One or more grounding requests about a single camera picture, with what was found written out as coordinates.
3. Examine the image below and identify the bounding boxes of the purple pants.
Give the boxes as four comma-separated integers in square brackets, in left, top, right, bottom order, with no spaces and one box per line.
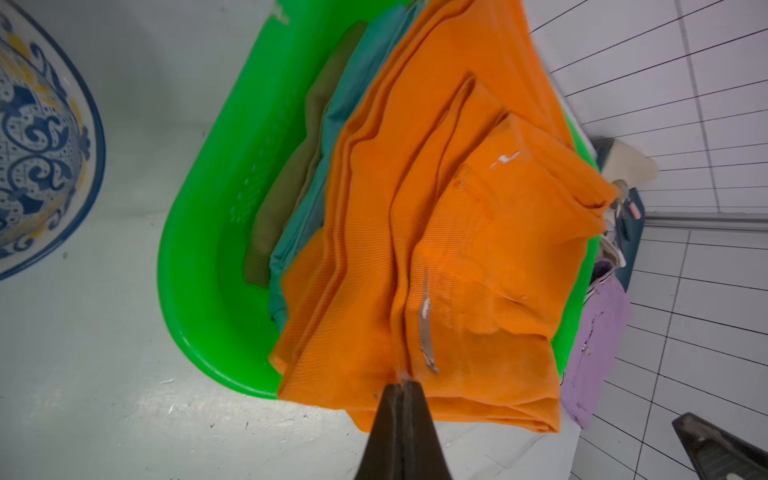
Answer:
[560,259,631,429]

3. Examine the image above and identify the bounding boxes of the khaki pants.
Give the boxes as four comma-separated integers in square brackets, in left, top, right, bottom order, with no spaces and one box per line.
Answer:
[242,21,367,288]

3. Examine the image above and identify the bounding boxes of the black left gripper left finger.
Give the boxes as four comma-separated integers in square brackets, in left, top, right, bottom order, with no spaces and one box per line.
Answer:
[355,381,451,480]

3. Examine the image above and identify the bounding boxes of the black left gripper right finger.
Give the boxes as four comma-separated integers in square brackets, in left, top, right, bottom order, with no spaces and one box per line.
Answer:
[672,412,768,480]

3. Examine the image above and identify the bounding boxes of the teal pants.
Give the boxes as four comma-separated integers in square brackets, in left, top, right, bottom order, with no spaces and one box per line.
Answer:
[266,1,426,331]

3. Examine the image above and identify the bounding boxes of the dark teal tray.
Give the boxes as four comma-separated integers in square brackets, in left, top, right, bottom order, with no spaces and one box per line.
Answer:
[594,139,645,291]

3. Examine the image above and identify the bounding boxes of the orange pants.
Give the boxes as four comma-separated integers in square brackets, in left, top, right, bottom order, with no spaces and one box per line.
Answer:
[270,1,616,433]

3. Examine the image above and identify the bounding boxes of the blue patterned ceramic plate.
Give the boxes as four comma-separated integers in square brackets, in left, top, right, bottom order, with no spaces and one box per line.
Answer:
[1,1,106,279]

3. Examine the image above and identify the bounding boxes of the green plastic basket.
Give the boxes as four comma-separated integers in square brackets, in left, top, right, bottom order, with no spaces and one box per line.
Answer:
[157,0,602,401]

